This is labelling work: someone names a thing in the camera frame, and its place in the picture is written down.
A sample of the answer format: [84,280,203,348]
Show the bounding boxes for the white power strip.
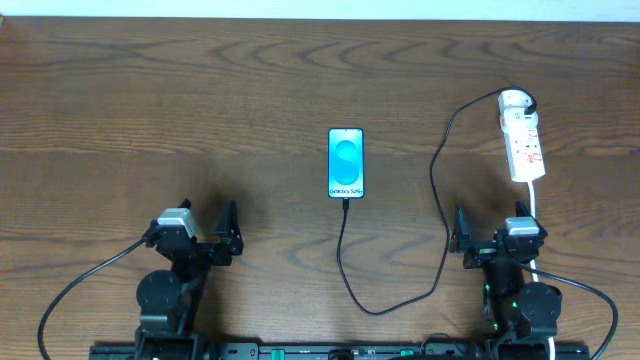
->
[500,107,545,183]

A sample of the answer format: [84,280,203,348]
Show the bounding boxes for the white power strip cord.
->
[527,180,557,360]

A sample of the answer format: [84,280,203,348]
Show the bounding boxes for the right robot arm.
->
[452,201,562,359]

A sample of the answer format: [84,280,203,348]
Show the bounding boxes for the black USB charging cable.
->
[335,86,539,317]

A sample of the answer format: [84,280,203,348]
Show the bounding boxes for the black camera cable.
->
[504,249,620,360]
[37,237,151,360]

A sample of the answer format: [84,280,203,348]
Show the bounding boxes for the blue screen Galaxy smartphone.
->
[328,128,365,199]

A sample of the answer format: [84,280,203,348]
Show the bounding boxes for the white USB charger adapter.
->
[498,89,537,114]

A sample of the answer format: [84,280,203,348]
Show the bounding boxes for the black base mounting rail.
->
[88,341,590,360]

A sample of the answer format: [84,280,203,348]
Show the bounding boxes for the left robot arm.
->
[134,200,244,360]

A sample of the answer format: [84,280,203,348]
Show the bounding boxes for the black left camera cable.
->
[37,237,151,360]

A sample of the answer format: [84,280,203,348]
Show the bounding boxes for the black right camera cable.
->
[504,249,620,360]

